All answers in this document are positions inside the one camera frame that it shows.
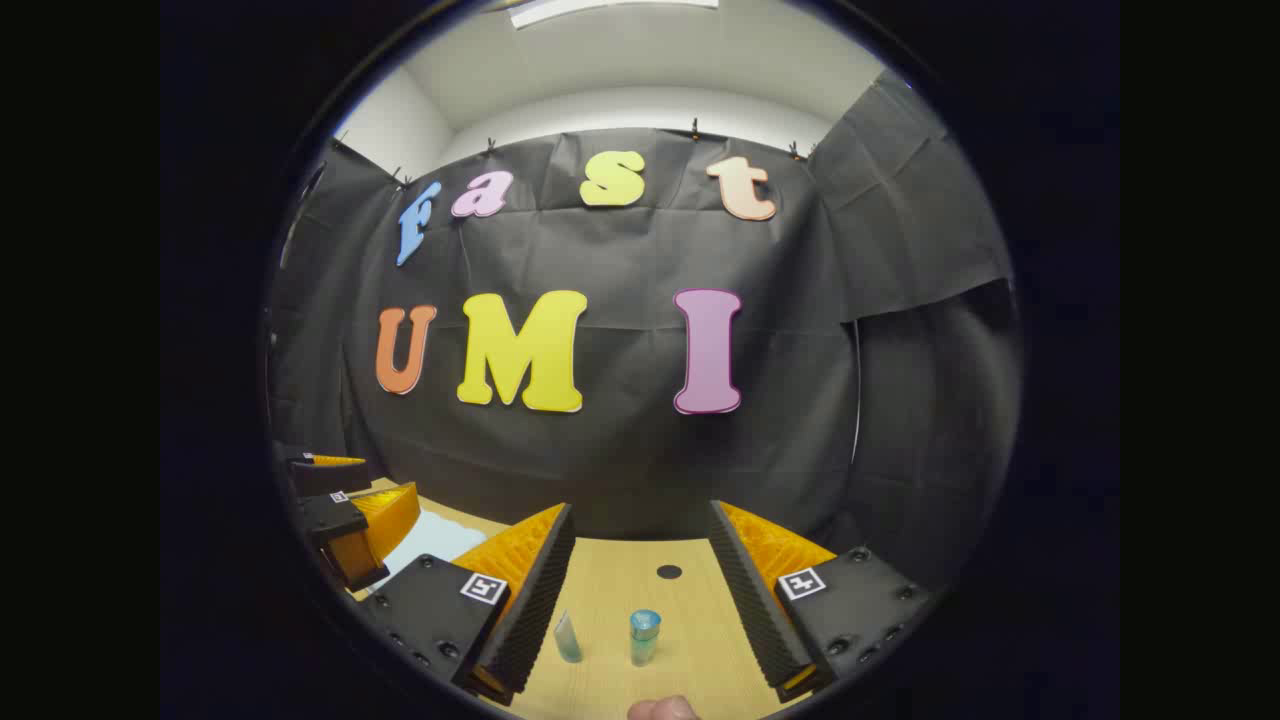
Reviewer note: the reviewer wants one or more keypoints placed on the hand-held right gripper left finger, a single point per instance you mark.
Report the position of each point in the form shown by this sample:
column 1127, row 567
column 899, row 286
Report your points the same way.
column 540, row 600

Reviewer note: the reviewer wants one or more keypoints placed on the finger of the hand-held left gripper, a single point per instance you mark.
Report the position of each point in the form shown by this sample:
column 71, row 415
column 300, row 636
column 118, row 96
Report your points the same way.
column 325, row 475
column 340, row 525

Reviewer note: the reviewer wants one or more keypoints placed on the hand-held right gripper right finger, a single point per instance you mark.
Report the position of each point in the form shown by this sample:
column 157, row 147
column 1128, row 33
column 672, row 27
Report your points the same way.
column 748, row 600

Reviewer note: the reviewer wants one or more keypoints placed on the pale blue skin care tube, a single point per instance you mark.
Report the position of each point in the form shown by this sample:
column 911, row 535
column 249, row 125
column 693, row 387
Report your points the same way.
column 568, row 640

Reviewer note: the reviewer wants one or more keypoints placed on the small light blue suitcase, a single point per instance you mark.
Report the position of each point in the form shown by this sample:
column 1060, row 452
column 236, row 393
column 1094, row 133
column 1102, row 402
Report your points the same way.
column 430, row 540

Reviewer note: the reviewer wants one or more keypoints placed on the blue capped clear bottle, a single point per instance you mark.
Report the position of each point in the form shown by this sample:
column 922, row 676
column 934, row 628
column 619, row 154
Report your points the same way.
column 645, row 632

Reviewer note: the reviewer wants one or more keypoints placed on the black backdrop cloth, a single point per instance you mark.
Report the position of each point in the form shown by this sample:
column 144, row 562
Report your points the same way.
column 620, row 460

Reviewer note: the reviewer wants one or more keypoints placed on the ceiling light panel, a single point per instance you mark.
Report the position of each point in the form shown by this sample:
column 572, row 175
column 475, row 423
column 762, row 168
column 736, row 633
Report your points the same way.
column 610, row 8

